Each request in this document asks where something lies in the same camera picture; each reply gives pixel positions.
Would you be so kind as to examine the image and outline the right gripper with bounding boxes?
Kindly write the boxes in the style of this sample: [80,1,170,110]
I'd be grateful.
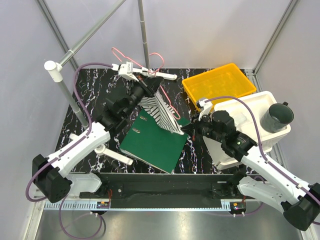
[181,111,225,144]

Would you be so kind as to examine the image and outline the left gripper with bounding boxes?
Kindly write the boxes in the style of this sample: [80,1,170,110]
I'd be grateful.
[123,72,164,118]

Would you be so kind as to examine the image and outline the striped black white tank top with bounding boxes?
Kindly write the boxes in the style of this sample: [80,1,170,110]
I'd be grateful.
[138,91,184,135]

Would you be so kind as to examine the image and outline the pink wire hanger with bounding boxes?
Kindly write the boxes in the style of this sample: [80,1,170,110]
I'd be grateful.
[111,47,181,120]

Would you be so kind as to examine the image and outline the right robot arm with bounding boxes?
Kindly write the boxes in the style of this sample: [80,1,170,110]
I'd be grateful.
[182,110,320,231]

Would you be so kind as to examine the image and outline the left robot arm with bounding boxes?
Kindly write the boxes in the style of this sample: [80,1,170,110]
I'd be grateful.
[31,73,164,203]

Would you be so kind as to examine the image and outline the white foam box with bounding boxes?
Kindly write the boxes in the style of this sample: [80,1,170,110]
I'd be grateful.
[203,91,291,170]

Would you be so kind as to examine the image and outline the yellow plastic tray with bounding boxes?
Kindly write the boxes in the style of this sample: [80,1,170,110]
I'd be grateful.
[182,63,257,105]

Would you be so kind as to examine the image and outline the dark green mug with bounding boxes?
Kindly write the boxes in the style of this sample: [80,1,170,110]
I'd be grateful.
[260,101,295,133]

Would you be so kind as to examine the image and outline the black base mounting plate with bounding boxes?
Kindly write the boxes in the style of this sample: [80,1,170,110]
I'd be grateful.
[80,173,244,211]

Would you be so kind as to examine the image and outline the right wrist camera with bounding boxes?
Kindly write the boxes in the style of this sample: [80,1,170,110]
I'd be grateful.
[196,97,213,121]

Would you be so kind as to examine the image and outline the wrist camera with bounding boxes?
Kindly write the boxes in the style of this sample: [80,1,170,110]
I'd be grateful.
[111,62,143,82]
[196,97,213,121]

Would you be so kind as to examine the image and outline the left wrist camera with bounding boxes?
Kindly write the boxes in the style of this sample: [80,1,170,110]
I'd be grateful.
[111,62,143,82]

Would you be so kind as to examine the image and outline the green ring binder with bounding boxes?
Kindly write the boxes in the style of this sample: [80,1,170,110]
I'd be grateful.
[119,109,188,174]

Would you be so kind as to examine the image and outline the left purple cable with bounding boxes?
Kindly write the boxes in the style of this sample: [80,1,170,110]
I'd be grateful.
[25,62,115,238]

